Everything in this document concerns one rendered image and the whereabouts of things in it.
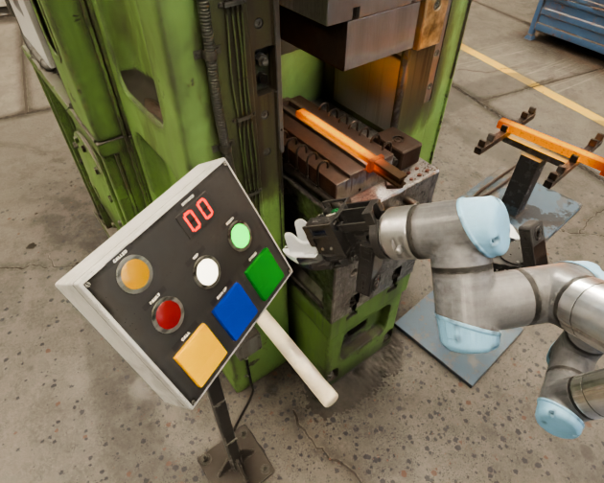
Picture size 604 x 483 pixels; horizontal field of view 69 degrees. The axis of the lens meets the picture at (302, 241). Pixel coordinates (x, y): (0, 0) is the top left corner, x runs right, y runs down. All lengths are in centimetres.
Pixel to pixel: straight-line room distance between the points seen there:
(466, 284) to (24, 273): 229
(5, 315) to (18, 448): 67
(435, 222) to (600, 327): 20
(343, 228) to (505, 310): 24
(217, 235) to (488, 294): 45
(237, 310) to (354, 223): 29
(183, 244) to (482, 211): 45
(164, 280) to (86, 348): 145
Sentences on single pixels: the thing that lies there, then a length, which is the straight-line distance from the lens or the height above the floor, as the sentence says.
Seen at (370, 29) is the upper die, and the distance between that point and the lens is 97.
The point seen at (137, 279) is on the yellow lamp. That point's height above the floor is 116.
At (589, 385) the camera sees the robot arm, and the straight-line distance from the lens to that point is 90.
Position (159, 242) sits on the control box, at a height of 117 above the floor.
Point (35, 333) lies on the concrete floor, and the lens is 229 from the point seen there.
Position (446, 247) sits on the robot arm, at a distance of 56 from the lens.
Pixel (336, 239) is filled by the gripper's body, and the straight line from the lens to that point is 63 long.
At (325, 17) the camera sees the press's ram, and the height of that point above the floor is 138.
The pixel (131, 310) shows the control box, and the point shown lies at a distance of 69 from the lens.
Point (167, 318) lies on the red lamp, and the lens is 72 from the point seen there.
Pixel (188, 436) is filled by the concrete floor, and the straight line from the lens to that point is 182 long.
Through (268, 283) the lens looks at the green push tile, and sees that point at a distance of 85.
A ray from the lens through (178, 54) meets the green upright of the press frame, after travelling 90.
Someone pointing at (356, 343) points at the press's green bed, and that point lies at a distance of 178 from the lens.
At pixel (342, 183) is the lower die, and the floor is 98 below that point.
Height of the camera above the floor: 165
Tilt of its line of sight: 45 degrees down
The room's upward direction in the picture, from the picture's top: straight up
